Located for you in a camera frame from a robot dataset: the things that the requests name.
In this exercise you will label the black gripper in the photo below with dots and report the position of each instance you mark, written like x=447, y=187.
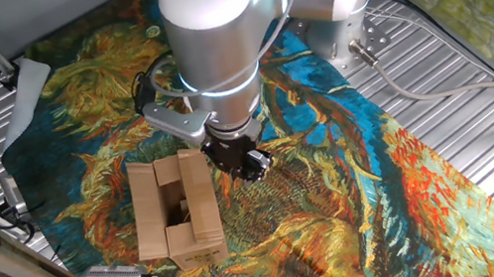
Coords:
x=229, y=154

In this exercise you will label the brown cardboard box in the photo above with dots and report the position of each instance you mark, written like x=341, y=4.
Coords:
x=149, y=215

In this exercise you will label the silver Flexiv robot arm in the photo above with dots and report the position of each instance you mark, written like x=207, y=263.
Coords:
x=215, y=38

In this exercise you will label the sunflower painting cloth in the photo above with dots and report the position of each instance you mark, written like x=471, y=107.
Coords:
x=385, y=185

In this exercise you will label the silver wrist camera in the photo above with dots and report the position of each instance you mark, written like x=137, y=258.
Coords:
x=176, y=120

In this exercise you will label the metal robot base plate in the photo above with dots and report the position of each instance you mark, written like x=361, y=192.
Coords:
x=378, y=38

